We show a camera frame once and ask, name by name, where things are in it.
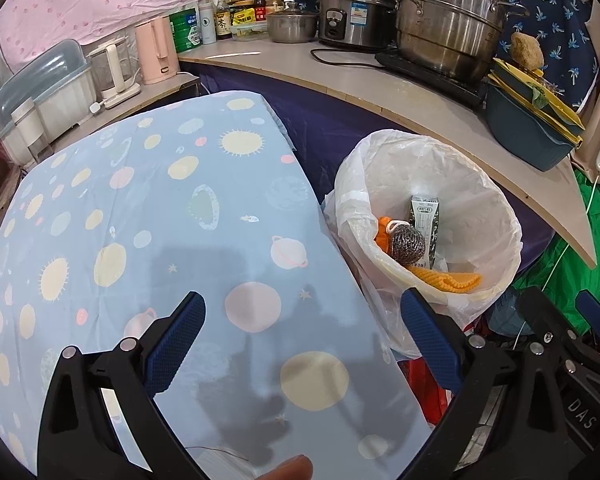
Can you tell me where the orange plastic snack bag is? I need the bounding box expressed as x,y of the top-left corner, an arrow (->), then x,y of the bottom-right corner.
374,216 -> 396,253

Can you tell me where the person's left hand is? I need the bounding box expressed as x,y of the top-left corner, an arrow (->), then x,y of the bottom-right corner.
260,455 -> 313,480

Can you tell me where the white dish box grey lid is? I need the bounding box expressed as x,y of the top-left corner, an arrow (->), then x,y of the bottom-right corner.
0,40 -> 97,171

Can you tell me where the pink dotted cloth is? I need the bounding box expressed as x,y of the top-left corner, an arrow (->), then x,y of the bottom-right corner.
0,0 -> 273,78

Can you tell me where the steel rice cooker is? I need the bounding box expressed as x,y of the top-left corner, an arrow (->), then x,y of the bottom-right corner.
317,0 -> 398,52

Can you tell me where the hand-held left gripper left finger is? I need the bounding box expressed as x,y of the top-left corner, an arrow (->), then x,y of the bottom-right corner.
37,291 -> 207,480

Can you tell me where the green cloth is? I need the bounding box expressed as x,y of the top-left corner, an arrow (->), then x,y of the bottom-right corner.
512,165 -> 600,336

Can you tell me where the large steel steamer pot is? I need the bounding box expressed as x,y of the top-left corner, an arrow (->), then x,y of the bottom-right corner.
380,0 -> 531,85

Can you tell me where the grey white milk carton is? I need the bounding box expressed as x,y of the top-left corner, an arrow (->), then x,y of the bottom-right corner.
409,195 -> 442,270

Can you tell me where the brown loofah sponge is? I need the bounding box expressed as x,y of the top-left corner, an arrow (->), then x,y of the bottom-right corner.
510,31 -> 545,70

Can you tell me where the dark navy cloth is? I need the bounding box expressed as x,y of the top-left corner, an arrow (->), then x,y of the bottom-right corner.
180,67 -> 556,281

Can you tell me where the wooden counter shelf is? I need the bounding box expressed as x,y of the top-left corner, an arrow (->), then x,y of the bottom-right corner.
177,37 -> 598,268

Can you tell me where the dark bottle white label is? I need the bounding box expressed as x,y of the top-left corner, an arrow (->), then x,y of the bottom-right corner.
212,0 -> 233,41

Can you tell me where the glass electric kettle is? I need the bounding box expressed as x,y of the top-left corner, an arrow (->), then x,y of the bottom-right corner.
87,42 -> 142,110

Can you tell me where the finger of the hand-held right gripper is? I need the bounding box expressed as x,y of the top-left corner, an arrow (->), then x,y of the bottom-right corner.
517,287 -> 586,361
575,290 -> 600,361

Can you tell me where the clear container yellow label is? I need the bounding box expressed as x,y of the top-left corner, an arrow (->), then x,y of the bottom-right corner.
230,6 -> 271,41

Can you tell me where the black power cable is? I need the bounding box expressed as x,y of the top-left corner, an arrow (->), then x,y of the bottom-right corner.
310,47 -> 381,68

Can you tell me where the red white package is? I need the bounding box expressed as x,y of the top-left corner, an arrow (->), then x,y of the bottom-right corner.
402,357 -> 453,426

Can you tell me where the black induction cooker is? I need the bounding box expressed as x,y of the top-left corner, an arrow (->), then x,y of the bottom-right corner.
375,50 -> 491,108

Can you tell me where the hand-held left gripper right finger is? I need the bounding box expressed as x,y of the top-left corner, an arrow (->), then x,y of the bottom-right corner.
401,287 -> 568,480

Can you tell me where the orange foam fruit net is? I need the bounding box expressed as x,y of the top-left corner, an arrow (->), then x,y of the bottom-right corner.
407,265 -> 482,295

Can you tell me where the small steel pot with lid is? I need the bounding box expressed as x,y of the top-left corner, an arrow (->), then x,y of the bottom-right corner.
266,1 -> 319,44

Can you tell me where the steel wool scrubber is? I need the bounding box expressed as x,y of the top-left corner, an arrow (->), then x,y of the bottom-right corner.
385,221 -> 428,264

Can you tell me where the green tin can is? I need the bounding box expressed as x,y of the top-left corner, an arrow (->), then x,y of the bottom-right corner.
169,10 -> 203,54

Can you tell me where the trash bin with white bag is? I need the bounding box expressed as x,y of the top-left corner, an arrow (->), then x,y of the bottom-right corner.
322,129 -> 523,361

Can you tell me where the blue printed cloth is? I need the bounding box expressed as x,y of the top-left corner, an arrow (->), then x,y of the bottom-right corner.
270,0 -> 598,111

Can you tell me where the blue dotted tablecloth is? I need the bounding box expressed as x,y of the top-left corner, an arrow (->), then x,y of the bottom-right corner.
0,91 -> 433,480

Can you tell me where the pink electric kettle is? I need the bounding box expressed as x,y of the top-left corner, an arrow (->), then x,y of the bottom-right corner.
134,15 -> 180,86

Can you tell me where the white cylindrical cup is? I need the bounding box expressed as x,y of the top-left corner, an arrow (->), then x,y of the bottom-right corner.
11,99 -> 47,161

